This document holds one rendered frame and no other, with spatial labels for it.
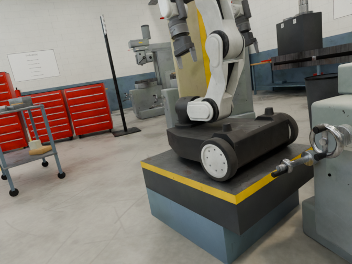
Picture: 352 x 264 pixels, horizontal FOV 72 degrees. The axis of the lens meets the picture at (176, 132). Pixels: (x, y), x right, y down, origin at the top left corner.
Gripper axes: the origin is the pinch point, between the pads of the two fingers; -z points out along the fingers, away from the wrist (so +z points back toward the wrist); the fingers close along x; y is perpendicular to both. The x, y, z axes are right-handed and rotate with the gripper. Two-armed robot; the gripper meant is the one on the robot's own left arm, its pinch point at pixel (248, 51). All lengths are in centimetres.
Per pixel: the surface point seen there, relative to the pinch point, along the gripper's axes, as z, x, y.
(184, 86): -1, -101, 38
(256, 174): -60, 12, -38
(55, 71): 221, -813, 134
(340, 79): -28, 45, -12
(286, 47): -3.7, 13.0, 18.9
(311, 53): -12.4, 28.7, 8.7
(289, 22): 8.6, 18.2, 17.4
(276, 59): -8.5, 6.7, 16.9
